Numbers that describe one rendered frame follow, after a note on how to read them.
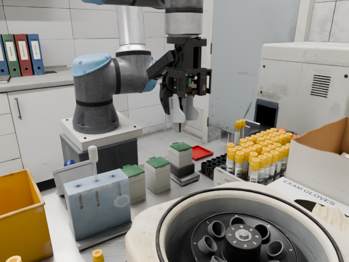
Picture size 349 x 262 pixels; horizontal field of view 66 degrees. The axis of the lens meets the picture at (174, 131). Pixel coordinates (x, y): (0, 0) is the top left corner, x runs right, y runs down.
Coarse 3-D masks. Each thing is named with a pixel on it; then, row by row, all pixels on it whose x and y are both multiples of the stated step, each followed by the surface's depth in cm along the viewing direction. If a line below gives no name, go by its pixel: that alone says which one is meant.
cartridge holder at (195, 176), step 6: (174, 168) 64; (180, 168) 63; (186, 168) 64; (192, 168) 66; (174, 174) 65; (180, 174) 64; (186, 174) 65; (192, 174) 65; (198, 174) 65; (180, 180) 63; (186, 180) 63; (192, 180) 64
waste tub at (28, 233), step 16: (0, 176) 47; (16, 176) 49; (32, 176) 47; (0, 192) 48; (16, 192) 50; (32, 192) 49; (0, 208) 49; (16, 208) 50; (32, 208) 39; (0, 224) 37; (16, 224) 39; (32, 224) 40; (0, 240) 38; (16, 240) 39; (32, 240) 41; (48, 240) 42; (0, 256) 39; (32, 256) 42; (48, 256) 43
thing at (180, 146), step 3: (174, 144) 65; (177, 144) 65; (180, 144) 65; (183, 144) 65; (186, 144) 65; (171, 147) 64; (174, 147) 64; (177, 147) 64; (180, 147) 64; (183, 147) 64; (186, 147) 64; (189, 147) 64; (177, 150) 63; (180, 150) 62; (183, 150) 63; (186, 150) 63
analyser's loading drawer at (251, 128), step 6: (246, 120) 86; (246, 126) 81; (252, 126) 85; (258, 126) 83; (264, 126) 90; (270, 126) 90; (222, 132) 82; (228, 132) 80; (234, 132) 85; (246, 132) 81; (252, 132) 82; (258, 132) 83; (222, 138) 82; (234, 138) 78
